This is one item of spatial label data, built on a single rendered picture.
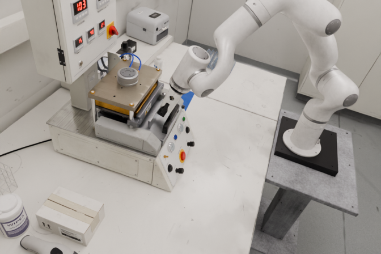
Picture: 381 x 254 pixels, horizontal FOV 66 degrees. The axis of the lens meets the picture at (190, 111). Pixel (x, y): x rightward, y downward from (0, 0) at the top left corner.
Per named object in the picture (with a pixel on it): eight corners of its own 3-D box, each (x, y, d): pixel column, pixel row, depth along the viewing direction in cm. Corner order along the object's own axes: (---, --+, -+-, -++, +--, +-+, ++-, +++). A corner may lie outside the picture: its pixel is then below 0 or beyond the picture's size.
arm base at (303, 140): (316, 134, 155) (331, 106, 143) (324, 160, 140) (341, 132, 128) (280, 127, 155) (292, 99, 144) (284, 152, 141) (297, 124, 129)
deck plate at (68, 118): (46, 123, 114) (45, 122, 114) (93, 78, 141) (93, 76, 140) (155, 160, 108) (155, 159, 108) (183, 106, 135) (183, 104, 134)
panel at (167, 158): (173, 188, 120) (157, 155, 110) (193, 139, 143) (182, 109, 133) (177, 189, 119) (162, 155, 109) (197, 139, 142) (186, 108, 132)
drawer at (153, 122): (93, 124, 116) (92, 109, 111) (119, 94, 133) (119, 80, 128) (162, 147, 112) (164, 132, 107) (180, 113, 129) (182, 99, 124)
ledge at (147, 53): (61, 87, 159) (60, 80, 156) (136, 30, 221) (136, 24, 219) (109, 104, 154) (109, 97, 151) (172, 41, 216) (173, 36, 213)
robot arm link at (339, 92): (318, 106, 142) (341, 63, 127) (343, 132, 129) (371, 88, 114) (297, 108, 139) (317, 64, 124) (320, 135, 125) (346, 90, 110)
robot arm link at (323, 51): (329, 106, 126) (308, 84, 138) (354, 91, 124) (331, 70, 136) (300, 17, 93) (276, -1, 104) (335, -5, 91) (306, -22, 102)
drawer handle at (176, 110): (161, 132, 113) (163, 125, 110) (174, 110, 124) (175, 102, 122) (166, 134, 113) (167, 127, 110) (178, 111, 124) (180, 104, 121)
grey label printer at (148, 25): (125, 35, 203) (125, 12, 192) (141, 26, 218) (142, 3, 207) (155, 47, 197) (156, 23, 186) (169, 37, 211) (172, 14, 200)
